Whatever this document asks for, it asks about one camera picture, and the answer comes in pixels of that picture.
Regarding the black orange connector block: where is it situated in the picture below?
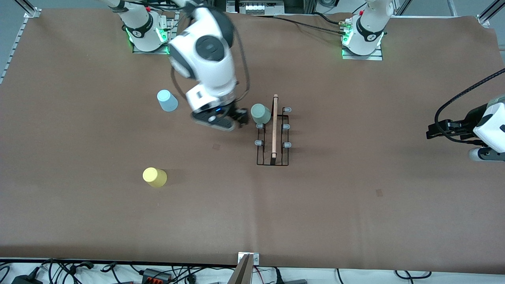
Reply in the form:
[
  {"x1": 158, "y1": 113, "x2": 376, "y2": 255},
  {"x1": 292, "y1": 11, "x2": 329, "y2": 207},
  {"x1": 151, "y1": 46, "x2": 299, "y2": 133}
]
[{"x1": 141, "y1": 268, "x2": 173, "y2": 284}]

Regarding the brown paper table cover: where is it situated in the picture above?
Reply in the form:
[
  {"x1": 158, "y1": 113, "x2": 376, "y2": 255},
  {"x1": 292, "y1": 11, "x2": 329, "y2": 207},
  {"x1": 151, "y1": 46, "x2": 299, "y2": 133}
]
[{"x1": 0, "y1": 9, "x2": 505, "y2": 275}]

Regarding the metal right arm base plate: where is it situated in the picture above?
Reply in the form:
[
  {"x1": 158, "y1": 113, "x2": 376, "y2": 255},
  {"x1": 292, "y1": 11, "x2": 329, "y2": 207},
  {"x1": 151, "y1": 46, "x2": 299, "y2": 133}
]
[{"x1": 131, "y1": 41, "x2": 171, "y2": 55}]

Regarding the thick black braided cable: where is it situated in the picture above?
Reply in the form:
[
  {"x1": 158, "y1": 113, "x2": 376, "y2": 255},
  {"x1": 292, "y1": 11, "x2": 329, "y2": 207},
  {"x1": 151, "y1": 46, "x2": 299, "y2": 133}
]
[{"x1": 434, "y1": 68, "x2": 505, "y2": 146}]

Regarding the aluminium camera pole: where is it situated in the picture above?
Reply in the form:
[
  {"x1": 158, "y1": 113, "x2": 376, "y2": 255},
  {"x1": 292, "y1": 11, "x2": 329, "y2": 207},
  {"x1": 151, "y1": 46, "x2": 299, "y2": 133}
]
[{"x1": 226, "y1": 252, "x2": 261, "y2": 284}]

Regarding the black power adapter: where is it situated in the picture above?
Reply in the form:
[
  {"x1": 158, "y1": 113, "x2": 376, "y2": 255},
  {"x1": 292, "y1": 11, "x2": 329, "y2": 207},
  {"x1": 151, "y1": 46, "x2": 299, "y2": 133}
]
[{"x1": 11, "y1": 271, "x2": 45, "y2": 284}]

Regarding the aluminium frame rail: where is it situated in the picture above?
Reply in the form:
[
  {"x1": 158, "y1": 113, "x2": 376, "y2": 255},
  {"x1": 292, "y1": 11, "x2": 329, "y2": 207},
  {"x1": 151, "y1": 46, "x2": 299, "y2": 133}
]
[
  {"x1": 477, "y1": 0, "x2": 505, "y2": 27},
  {"x1": 0, "y1": 0, "x2": 41, "y2": 84}
]

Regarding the sage green plastic cup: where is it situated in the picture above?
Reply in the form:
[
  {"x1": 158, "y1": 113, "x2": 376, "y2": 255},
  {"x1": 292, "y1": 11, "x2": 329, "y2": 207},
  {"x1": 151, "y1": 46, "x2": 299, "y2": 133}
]
[{"x1": 251, "y1": 103, "x2": 272, "y2": 125}]

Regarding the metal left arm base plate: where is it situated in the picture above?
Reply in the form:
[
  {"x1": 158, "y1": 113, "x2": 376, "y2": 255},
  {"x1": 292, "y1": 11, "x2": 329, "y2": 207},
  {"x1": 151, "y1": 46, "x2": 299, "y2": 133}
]
[{"x1": 341, "y1": 47, "x2": 383, "y2": 61}]

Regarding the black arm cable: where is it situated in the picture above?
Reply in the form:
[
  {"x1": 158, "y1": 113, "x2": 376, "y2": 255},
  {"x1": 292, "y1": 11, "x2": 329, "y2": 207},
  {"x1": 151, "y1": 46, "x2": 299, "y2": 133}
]
[
  {"x1": 232, "y1": 24, "x2": 252, "y2": 104},
  {"x1": 170, "y1": 65, "x2": 191, "y2": 102}
]

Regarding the grey socket strip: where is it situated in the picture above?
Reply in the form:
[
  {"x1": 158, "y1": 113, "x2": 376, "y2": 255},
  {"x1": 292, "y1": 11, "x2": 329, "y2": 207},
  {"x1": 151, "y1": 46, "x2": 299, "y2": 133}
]
[{"x1": 236, "y1": 0, "x2": 285, "y2": 16}]

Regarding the yellow plastic cup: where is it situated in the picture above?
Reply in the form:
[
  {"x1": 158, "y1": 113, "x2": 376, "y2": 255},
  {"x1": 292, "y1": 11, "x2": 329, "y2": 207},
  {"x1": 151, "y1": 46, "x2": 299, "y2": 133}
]
[{"x1": 142, "y1": 167, "x2": 168, "y2": 188}]

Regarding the black wire cup holder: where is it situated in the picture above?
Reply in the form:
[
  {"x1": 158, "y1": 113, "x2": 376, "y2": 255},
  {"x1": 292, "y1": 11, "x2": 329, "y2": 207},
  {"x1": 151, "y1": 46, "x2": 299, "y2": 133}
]
[{"x1": 254, "y1": 94, "x2": 293, "y2": 166}]

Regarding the light blue plastic cup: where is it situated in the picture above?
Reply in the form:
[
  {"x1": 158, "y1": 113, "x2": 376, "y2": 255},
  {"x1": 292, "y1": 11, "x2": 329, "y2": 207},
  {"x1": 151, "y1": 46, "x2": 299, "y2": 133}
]
[{"x1": 157, "y1": 90, "x2": 179, "y2": 112}]

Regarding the black table cable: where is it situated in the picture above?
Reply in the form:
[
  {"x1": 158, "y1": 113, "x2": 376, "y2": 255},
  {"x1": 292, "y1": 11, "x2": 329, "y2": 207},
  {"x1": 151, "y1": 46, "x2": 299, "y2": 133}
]
[
  {"x1": 313, "y1": 11, "x2": 352, "y2": 26},
  {"x1": 274, "y1": 15, "x2": 348, "y2": 36}
]

